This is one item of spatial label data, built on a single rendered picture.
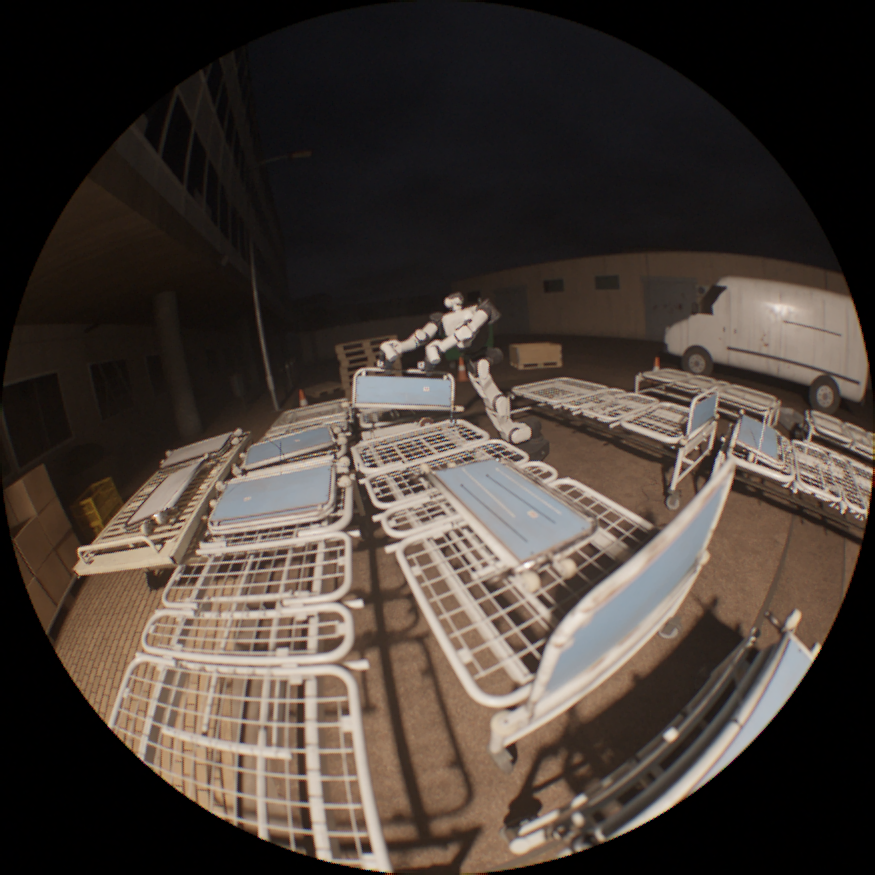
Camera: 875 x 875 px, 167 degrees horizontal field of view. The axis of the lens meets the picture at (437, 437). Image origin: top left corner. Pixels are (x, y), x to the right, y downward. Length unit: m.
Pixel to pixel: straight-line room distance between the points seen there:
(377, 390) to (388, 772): 2.17
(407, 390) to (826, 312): 7.92
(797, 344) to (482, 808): 7.91
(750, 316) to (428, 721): 7.91
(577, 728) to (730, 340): 7.43
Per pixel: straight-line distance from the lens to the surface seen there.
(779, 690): 0.96
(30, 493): 3.38
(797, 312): 7.83
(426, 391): 2.19
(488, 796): 1.25
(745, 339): 7.75
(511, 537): 1.02
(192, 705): 1.80
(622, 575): 0.45
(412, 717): 1.31
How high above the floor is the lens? 1.25
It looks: 21 degrees down
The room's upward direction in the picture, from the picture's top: 7 degrees counter-clockwise
